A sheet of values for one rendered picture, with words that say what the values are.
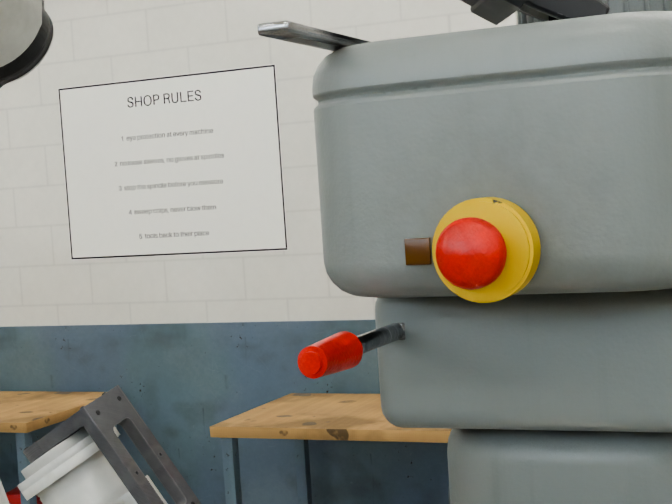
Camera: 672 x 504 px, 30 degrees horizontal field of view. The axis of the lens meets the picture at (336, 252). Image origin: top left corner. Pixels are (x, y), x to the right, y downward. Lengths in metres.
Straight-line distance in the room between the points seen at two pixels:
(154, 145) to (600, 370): 5.28
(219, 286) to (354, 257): 5.13
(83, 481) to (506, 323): 0.30
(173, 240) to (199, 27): 1.01
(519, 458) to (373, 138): 0.26
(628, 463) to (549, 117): 0.26
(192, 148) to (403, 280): 5.19
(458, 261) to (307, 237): 4.98
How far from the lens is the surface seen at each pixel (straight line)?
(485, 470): 0.90
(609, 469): 0.87
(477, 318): 0.84
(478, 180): 0.73
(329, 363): 0.73
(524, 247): 0.71
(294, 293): 5.72
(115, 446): 0.70
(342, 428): 4.81
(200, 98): 5.91
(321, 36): 0.76
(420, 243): 0.74
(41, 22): 1.00
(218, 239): 5.87
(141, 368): 6.16
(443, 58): 0.74
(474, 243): 0.68
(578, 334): 0.82
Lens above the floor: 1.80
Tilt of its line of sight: 3 degrees down
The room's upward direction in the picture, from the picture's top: 4 degrees counter-clockwise
